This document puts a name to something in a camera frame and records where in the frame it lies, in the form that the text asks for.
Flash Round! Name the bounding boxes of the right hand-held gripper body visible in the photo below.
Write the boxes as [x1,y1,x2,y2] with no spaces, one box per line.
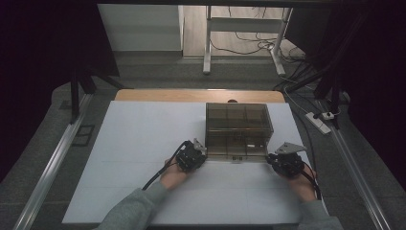
[266,141,308,178]

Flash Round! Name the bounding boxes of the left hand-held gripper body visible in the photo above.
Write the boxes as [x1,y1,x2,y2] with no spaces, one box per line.
[175,137,208,173]

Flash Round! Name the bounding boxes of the transparent brown drawer box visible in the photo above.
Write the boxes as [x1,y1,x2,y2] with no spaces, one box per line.
[204,102,275,163]

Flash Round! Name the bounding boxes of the person's left hand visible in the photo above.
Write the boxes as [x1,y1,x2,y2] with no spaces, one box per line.
[159,158,193,192]

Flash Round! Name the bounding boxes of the person's right hand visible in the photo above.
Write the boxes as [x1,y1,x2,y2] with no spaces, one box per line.
[277,166,318,203]

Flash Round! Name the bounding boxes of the white power strip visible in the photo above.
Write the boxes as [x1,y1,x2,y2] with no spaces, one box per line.
[304,111,332,135]

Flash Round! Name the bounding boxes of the white table mat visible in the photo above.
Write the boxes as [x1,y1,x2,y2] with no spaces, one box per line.
[61,100,333,225]

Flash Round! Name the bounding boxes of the black metal stand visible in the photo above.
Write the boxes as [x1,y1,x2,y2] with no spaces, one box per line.
[286,12,350,130]
[69,61,130,126]

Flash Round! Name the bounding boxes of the dark floor socket plate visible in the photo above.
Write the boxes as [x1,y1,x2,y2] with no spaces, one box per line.
[71,124,96,148]

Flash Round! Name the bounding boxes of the white cabinet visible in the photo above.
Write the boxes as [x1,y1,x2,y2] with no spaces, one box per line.
[97,3,186,53]

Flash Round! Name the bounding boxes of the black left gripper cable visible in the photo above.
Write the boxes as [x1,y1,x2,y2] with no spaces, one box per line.
[141,140,190,192]

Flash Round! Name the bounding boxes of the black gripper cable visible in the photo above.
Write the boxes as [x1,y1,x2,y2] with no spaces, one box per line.
[300,160,323,201]
[141,140,190,192]

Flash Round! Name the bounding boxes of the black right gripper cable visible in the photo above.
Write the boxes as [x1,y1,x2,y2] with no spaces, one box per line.
[300,160,323,201]

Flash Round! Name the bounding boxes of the aluminium floor rail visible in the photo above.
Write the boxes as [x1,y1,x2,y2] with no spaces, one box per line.
[12,93,94,230]
[315,99,393,230]

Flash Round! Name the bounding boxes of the black floor cables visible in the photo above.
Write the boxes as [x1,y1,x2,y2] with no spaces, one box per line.
[210,6,309,65]

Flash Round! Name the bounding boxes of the white desk frame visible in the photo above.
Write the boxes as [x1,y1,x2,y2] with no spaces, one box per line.
[202,5,294,77]

